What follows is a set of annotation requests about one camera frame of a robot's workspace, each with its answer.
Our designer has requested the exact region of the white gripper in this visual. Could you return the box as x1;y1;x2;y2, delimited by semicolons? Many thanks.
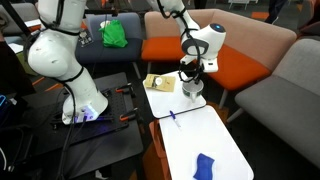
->
180;55;218;73

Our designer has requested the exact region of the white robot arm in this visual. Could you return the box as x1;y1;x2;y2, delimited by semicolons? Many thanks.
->
28;0;226;125

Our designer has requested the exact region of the orange sofa seat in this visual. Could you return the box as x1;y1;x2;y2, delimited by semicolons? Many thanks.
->
141;36;271;91

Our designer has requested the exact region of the blue and white pen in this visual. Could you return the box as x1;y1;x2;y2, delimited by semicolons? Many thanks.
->
169;110;182;131

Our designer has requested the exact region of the large white side table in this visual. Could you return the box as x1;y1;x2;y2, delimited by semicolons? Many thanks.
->
159;106;254;180

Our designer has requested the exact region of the grey sofa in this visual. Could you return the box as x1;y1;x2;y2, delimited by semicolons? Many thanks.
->
227;38;320;169

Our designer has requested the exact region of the orange black clamp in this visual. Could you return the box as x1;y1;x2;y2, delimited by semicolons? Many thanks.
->
119;108;144;124
115;83;136;98

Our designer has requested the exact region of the green bag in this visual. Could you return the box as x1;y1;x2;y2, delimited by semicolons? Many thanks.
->
99;20;128;48

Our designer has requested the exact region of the blue cloth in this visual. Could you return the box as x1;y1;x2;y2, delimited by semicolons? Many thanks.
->
193;153;214;180

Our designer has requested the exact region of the dark blue armchair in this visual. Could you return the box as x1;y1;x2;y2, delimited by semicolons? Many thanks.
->
75;12;143;78

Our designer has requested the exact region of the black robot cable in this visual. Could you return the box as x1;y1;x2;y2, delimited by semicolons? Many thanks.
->
54;83;88;180

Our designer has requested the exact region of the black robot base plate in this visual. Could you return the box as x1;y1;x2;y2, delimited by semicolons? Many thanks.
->
25;88;132;154

